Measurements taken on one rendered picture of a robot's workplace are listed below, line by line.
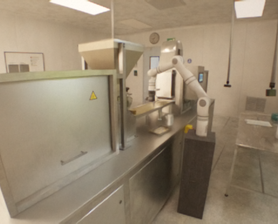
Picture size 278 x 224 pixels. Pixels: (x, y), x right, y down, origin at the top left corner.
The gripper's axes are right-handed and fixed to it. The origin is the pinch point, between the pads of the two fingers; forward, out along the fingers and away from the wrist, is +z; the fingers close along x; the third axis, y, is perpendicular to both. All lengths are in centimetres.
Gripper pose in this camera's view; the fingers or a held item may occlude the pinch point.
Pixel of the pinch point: (153, 107)
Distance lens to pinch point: 172.8
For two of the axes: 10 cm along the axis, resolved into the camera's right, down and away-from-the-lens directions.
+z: 0.0, 9.7, 2.5
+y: -8.3, -1.4, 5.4
